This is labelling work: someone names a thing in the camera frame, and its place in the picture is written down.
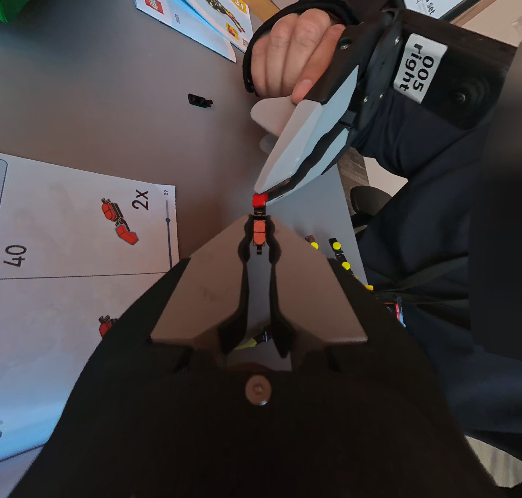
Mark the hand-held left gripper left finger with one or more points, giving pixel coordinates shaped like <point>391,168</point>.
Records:
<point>200,290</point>

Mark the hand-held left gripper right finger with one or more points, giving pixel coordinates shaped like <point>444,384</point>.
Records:
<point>316,298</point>

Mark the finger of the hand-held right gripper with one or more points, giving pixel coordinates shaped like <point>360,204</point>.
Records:
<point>332,151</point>
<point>293,147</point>

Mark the red and black lego limb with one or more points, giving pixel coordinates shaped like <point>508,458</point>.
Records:
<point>259,233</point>

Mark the red yellow black lego model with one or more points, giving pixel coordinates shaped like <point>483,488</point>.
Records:
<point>337,246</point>

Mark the small black lego piece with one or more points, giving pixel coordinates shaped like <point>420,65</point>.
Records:
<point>199,100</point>

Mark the open lego instruction booklet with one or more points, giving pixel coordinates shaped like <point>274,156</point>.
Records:
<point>81,241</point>

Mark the person's right hand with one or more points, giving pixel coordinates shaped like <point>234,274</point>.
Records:
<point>293,49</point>

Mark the black office chair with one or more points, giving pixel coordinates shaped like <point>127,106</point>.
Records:
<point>369,202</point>

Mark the person's dark clothing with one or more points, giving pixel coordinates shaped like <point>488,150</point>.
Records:
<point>428,220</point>

